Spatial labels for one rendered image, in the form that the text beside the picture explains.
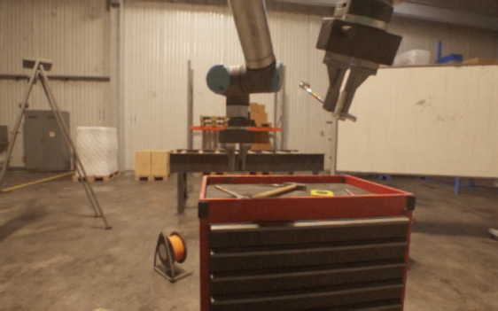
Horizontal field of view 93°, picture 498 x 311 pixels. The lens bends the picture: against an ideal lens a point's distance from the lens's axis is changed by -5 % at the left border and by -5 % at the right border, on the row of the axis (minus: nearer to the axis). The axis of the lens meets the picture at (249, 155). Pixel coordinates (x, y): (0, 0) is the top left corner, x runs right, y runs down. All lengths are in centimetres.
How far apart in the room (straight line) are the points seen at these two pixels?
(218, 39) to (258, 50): 862
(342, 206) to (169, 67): 856
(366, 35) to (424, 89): 290
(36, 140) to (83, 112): 155
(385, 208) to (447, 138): 250
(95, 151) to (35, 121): 302
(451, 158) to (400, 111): 74
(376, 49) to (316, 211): 52
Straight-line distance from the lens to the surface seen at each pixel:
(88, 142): 719
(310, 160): 413
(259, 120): 777
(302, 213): 83
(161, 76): 909
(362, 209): 92
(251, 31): 69
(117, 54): 942
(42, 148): 963
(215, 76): 81
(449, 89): 345
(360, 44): 48
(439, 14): 1247
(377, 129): 320
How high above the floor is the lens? 113
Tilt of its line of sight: 4 degrees down
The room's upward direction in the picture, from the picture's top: 1 degrees clockwise
